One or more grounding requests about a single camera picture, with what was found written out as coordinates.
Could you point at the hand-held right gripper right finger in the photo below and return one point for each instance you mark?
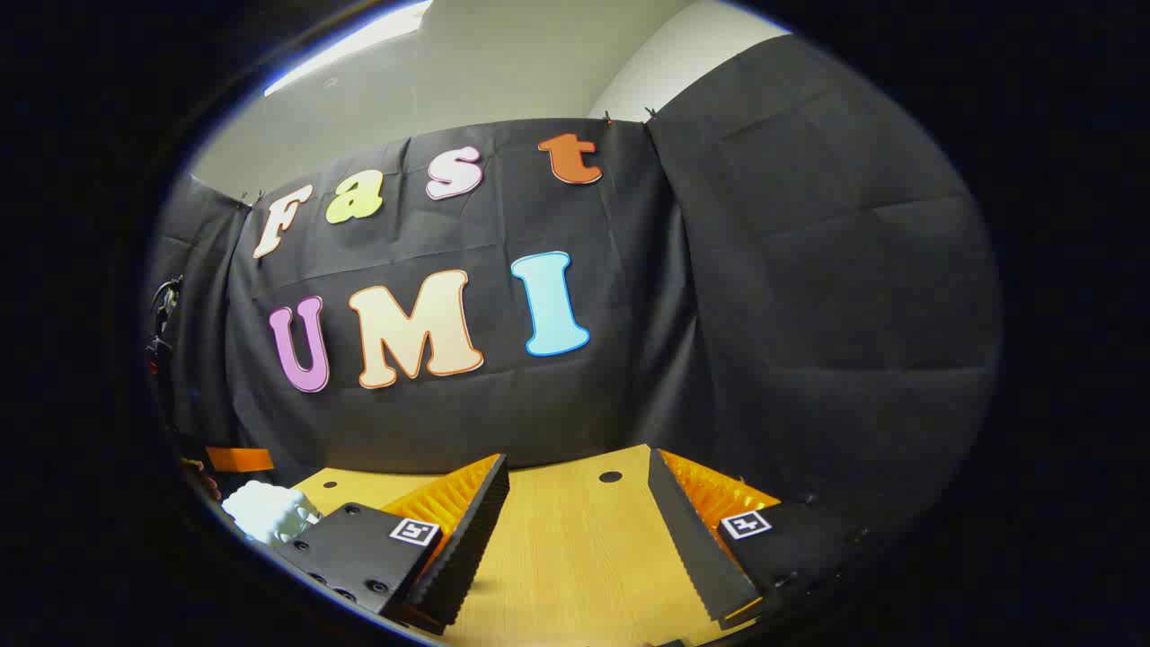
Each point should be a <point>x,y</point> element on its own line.
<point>692,539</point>

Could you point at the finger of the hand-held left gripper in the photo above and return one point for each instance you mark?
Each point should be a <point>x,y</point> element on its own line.
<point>238,459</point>

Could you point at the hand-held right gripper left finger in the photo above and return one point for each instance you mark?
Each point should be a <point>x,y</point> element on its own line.
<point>467,539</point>

